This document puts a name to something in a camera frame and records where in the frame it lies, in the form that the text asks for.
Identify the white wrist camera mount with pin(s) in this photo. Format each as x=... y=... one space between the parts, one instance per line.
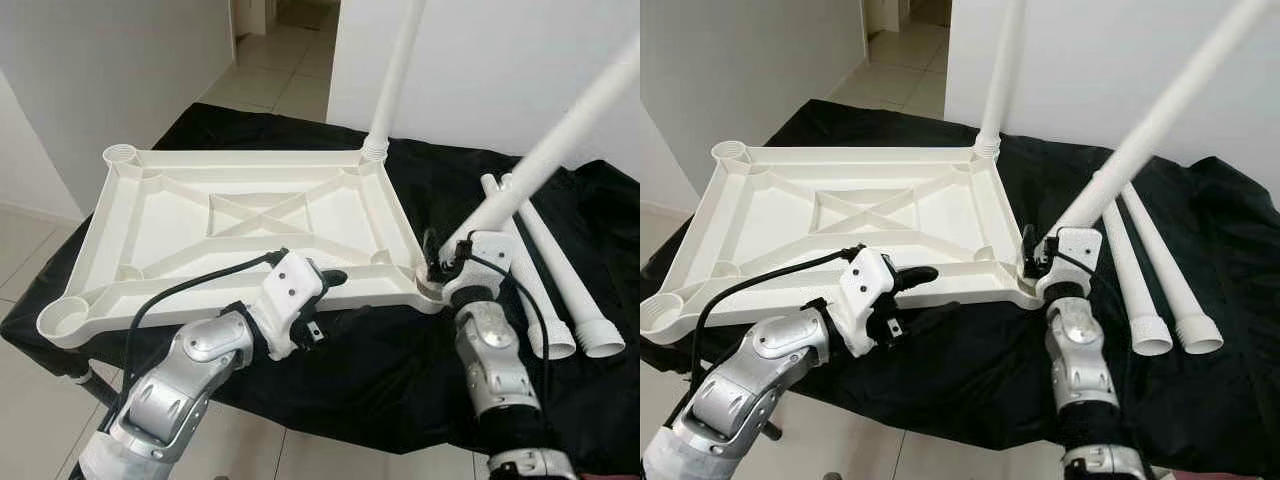
x=870 y=295
x=490 y=250
x=292 y=295
x=1078 y=245

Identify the white plastic table top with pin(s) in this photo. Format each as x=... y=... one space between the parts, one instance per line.
x=170 y=230
x=800 y=235

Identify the white plastic table leg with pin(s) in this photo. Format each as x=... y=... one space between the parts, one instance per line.
x=1003 y=70
x=540 y=160
x=1160 y=110
x=562 y=332
x=1164 y=265
x=392 y=80
x=553 y=260
x=1133 y=280

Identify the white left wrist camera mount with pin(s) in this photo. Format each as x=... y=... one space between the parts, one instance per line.
x=870 y=295
x=292 y=295

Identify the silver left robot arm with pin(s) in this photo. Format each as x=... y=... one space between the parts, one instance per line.
x=190 y=370
x=760 y=365

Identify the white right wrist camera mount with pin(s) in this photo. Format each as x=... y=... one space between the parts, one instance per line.
x=490 y=250
x=1078 y=245

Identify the black metal table leg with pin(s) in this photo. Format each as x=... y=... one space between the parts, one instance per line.
x=88 y=380
x=772 y=431

